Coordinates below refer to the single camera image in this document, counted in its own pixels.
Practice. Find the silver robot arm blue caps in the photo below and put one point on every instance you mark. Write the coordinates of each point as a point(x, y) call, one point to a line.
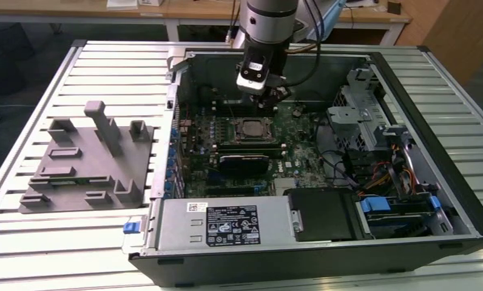
point(265, 21)

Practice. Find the small brown box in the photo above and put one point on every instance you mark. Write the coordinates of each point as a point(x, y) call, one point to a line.
point(395, 7)

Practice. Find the black RAM slot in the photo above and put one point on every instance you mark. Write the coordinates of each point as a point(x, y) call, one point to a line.
point(233, 104)
point(233, 107)
point(233, 112)

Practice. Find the black open PC case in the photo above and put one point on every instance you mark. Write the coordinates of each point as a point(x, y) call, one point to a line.
point(265, 266)

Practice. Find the green motherboard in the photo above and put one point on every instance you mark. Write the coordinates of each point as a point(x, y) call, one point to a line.
point(303, 169)

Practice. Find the grey parts rack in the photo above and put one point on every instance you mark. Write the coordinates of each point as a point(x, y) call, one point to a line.
point(91, 151)

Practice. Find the grey metal drive cage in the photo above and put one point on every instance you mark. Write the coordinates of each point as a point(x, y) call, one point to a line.
point(348, 116)

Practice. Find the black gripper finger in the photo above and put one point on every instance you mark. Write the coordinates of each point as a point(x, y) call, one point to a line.
point(260, 100)
point(280, 95)

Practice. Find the small silver heat sink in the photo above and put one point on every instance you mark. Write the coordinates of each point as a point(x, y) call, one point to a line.
point(285, 185)

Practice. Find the black expansion slot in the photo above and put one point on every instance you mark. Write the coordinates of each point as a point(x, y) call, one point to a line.
point(233, 191)

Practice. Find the silver power supply unit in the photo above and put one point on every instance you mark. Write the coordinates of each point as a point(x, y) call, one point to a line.
point(177, 233)

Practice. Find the blue disk carrier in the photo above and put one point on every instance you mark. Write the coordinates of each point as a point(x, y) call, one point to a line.
point(377, 204)

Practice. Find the silver square CPU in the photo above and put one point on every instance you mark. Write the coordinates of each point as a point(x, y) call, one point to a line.
point(253, 128)

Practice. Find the small black graphics card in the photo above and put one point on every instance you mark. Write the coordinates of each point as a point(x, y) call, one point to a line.
point(244, 166)

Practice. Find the CPU socket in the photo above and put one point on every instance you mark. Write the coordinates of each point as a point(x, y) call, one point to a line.
point(253, 142)

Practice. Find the wooden cabinet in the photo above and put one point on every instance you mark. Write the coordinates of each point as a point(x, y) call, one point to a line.
point(464, 36)

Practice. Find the small blue case latch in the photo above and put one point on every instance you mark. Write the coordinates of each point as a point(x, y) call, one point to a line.
point(131, 228)

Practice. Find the round coin battery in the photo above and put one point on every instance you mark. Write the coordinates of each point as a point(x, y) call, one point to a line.
point(297, 112)

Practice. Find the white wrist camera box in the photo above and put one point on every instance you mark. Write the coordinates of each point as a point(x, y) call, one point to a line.
point(252, 72)

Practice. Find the black plastic shroud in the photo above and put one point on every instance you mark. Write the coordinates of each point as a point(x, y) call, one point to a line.
point(323, 215)

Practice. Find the long wooden desk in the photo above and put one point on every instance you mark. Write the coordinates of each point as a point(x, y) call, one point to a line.
point(143, 12)

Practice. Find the black RAM stick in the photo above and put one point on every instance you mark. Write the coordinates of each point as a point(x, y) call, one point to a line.
point(249, 146)

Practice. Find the white paper box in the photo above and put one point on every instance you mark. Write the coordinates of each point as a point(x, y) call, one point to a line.
point(122, 3)

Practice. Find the green RAM stick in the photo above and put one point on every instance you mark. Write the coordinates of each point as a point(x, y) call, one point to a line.
point(69, 181)

